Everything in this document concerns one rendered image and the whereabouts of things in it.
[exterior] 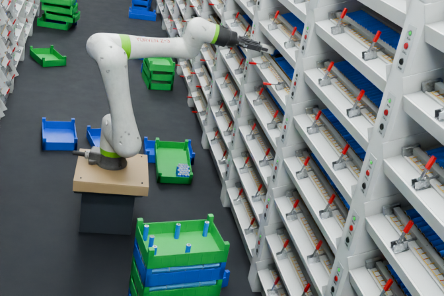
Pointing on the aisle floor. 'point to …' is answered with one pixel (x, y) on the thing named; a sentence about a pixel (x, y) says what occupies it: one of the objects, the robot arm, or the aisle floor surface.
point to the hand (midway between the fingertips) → (266, 49)
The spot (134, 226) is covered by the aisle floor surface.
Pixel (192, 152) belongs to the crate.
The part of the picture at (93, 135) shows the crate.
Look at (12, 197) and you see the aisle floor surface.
